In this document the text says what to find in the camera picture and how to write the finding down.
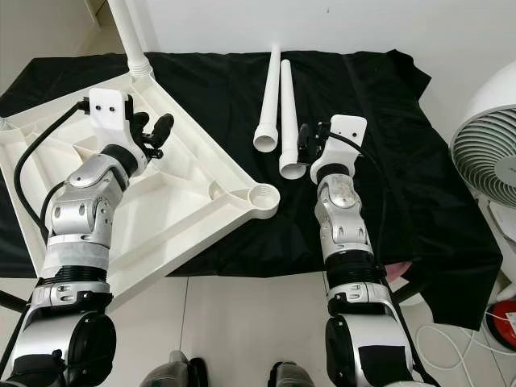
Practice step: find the white round standing fan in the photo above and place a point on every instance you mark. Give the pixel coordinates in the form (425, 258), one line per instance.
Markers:
(492, 145)

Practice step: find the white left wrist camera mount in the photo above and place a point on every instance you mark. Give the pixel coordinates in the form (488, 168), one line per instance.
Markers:
(111, 113)

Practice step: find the pink soft item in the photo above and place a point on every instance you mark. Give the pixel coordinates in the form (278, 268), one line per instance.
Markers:
(399, 270)

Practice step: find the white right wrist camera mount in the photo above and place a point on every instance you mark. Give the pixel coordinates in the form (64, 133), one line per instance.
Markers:
(343, 137)

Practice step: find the black metal frame rod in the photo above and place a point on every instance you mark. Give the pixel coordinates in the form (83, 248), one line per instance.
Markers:
(12, 302)

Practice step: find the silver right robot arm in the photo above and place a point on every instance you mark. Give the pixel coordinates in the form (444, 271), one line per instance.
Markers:
(351, 234)

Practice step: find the grey robot right foot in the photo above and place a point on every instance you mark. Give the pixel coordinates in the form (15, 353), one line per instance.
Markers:
(294, 376)

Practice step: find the white rounded appliance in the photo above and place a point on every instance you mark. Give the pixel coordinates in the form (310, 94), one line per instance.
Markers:
(504, 234)

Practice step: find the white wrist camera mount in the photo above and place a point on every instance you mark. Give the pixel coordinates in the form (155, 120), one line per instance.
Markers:
(343, 137)
(111, 113)

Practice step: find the white plastic table top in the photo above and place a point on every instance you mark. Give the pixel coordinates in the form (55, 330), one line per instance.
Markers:
(193, 193)

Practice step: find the grey metal table leg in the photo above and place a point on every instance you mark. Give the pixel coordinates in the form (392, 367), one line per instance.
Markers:
(411, 290)

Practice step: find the black fabric table cover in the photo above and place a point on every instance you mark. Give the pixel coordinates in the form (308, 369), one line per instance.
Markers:
(371, 210)

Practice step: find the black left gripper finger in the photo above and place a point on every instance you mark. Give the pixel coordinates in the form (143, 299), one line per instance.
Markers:
(164, 127)

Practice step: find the white plastic table leg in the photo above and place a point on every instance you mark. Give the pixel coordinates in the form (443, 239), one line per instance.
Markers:
(290, 121)
(129, 32)
(268, 101)

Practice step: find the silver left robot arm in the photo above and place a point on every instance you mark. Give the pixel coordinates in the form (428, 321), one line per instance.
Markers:
(85, 226)

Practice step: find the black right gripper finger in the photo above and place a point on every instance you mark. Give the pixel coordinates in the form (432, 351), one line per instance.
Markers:
(304, 140)

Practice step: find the grey robot foot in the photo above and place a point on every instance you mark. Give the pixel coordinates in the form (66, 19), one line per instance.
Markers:
(294, 376)
(177, 371)

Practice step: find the grey robot left foot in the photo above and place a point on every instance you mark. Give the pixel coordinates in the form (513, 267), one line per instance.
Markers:
(177, 371)

